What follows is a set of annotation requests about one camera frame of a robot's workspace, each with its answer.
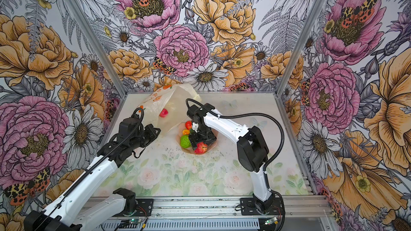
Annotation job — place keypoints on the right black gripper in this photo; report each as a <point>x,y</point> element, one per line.
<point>194,138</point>

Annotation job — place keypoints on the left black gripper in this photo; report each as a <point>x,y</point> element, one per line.
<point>151,129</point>

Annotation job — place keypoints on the pink scalloped fruit plate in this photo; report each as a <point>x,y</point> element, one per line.
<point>190,150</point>

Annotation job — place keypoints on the red apple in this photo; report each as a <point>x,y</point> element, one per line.
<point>163,113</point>

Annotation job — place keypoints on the translucent cream plastic bag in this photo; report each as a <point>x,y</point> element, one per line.
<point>170,97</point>

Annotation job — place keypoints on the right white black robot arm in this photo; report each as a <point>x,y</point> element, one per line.
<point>252,150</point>

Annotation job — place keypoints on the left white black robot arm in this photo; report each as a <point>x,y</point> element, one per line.
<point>63,214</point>

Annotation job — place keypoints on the red yellow peach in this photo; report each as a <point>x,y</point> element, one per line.
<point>188,125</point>

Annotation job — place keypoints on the red bumpy fruit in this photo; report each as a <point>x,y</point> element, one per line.
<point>201,148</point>

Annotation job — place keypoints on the green bumpy fruit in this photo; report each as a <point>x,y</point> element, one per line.
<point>185,142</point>

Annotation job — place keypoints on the white perforated vent strip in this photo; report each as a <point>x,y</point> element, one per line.
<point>242,224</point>

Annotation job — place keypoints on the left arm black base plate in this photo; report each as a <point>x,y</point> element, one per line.
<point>141,207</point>

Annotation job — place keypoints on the aluminium front rail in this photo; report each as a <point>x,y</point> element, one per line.
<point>201,207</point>

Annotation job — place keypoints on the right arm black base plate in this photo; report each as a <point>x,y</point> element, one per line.
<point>251,206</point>

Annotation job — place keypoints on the left aluminium corner post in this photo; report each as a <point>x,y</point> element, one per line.
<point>82,21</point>

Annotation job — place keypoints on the aluminium corner post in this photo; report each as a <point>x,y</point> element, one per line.
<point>82,21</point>
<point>296,52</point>

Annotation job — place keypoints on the right aluminium corner post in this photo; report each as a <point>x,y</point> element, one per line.
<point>296,52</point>

